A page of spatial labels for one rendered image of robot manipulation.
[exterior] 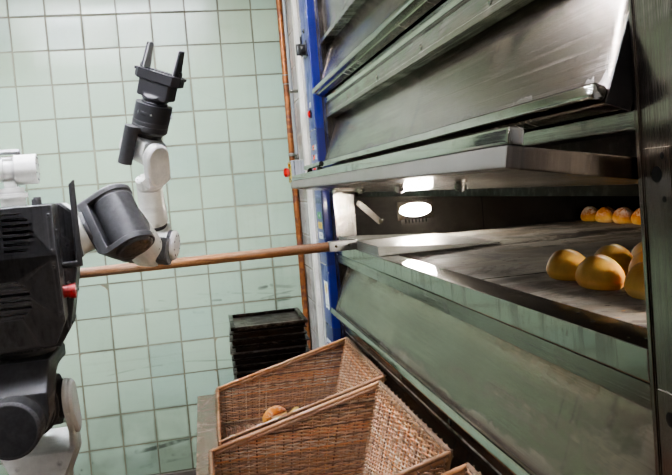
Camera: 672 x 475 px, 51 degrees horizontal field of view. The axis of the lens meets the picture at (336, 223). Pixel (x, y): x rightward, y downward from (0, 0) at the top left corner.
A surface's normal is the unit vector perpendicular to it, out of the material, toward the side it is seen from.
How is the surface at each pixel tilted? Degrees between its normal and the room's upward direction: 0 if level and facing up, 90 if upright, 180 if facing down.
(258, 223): 90
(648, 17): 90
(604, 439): 70
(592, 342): 90
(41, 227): 90
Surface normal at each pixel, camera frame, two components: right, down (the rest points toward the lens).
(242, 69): 0.19, 0.04
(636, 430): -0.95, -0.26
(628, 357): -0.98, 0.09
